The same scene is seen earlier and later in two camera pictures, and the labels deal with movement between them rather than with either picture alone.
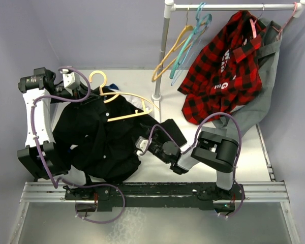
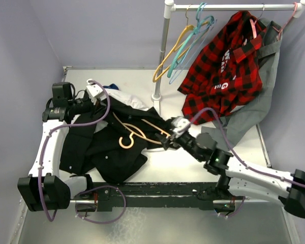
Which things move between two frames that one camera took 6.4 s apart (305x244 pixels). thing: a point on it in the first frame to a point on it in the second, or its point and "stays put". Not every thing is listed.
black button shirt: [99, 133] stays put
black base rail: [98, 196] stays put
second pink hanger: [253, 29] stays put
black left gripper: [82, 92] to [95, 109]
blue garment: [112, 86] stays put
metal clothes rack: [299, 9] stays put
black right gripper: [154, 135] to [166, 142]
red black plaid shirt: [225, 72] stays put
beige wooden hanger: [116, 94] to [124, 124]
